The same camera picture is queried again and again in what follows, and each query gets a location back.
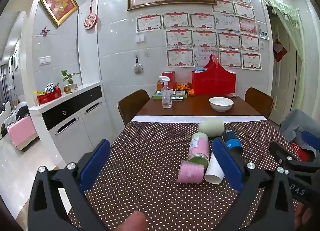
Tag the pink paper cup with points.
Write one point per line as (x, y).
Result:
(191, 173)

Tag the clear spray bottle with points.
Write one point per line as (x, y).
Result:
(167, 95)

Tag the potted green plant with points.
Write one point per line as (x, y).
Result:
(68, 80)

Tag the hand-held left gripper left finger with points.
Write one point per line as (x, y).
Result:
(95, 163)

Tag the red tin box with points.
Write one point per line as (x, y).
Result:
(50, 97)

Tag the wooden dining table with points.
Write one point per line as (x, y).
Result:
(192, 108)

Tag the person's left hand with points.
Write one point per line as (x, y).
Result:
(133, 222)

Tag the brown dotted tablecloth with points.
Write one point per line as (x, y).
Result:
(150, 145)

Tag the green lace curtain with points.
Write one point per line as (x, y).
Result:
(285, 8)

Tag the person's right hand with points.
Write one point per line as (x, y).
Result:
(298, 214)

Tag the pink cup with green rim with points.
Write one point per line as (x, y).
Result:
(198, 149)

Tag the patterned ball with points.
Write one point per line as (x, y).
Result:
(50, 87)

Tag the orange snack packets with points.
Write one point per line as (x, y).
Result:
(184, 87)

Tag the round white wall hanger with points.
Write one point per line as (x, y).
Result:
(138, 68)

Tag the white paper cup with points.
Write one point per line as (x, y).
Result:
(214, 171)

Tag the pink sofa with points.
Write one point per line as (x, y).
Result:
(21, 130)

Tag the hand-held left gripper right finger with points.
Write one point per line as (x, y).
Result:
(228, 164)

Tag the green flat box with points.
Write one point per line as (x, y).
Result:
(157, 95)

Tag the red gift bag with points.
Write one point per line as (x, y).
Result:
(213, 82)

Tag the white bowl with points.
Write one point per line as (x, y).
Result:
(221, 103)

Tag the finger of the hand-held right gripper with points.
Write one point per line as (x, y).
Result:
(281, 153)
(311, 138)

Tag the white sideboard cabinet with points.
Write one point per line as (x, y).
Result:
(72, 120)

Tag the light green cup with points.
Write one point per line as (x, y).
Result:
(211, 127)

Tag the pink round fan ornament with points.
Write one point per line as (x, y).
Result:
(90, 20)

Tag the gold framed red picture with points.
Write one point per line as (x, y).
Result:
(60, 4)

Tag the wall of award certificates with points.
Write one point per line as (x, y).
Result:
(180, 38)

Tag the small photo strip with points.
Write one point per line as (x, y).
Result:
(263, 32)

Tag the grey cloth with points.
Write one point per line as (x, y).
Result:
(297, 120)

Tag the brown wooden chair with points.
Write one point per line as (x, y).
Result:
(131, 107)
(260, 100)

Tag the red diamond door decoration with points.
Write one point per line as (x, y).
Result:
(280, 51)

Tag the white wall switch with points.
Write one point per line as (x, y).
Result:
(140, 38)
(45, 60)

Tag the blue and black cup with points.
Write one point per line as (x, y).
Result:
(232, 142)

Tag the butterfly wall sticker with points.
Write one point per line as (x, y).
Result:
(45, 31)

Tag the white door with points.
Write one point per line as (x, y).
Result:
(282, 90)

